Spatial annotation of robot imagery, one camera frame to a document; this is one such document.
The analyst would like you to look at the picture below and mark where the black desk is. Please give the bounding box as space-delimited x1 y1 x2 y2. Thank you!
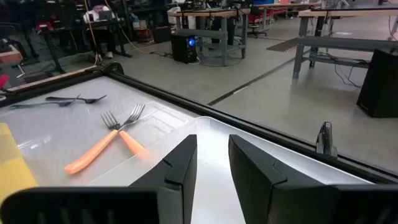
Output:
39 18 134 75

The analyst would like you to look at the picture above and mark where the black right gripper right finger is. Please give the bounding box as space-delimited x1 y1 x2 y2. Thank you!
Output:
228 134 398 224

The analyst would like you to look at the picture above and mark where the iridescent rainbow fork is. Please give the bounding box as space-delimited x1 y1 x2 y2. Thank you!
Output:
8 93 82 110

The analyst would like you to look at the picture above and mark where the black computer tower blue light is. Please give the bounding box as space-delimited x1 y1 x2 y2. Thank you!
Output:
170 33 198 65

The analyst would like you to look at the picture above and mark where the wooden-top grey workbench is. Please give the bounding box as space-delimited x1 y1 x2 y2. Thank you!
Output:
172 8 251 68
292 8 398 79

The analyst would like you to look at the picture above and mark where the red office chair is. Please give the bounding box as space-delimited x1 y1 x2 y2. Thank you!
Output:
248 5 269 39

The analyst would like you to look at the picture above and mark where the black fork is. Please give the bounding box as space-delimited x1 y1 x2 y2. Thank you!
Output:
45 94 108 105

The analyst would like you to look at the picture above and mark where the pink red object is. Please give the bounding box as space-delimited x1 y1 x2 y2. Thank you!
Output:
0 73 11 91

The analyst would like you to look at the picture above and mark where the yellow cable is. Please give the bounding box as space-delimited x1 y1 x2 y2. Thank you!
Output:
83 0 162 68

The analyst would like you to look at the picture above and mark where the cardboard box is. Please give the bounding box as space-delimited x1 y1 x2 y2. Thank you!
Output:
132 19 149 32

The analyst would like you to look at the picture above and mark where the person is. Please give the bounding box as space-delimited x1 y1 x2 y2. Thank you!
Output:
82 2 116 60

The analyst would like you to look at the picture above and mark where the black equipment case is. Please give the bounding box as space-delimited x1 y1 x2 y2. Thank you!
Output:
152 26 172 44

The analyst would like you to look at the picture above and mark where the grey laptop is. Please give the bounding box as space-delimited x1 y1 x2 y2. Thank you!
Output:
98 9 114 22

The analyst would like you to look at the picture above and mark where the clear translucent plastic bin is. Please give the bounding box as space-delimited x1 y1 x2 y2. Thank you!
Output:
89 116 374 224

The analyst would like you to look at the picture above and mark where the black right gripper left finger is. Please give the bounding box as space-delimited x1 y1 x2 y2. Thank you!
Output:
0 134 198 224

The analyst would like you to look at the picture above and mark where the orange-handled steel fork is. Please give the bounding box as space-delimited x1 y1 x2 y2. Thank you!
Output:
119 103 150 159
64 111 121 175

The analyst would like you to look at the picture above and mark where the yellow translucent plastic bin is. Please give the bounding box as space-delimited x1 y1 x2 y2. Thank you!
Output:
0 122 39 205

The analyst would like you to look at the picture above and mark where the black table frame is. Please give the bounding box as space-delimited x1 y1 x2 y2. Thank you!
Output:
0 62 398 185

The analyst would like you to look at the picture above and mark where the black clamp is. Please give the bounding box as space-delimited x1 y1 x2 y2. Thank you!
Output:
103 61 125 76
315 121 338 158

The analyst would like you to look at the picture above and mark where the white bucket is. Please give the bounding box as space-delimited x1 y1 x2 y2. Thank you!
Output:
167 6 182 26

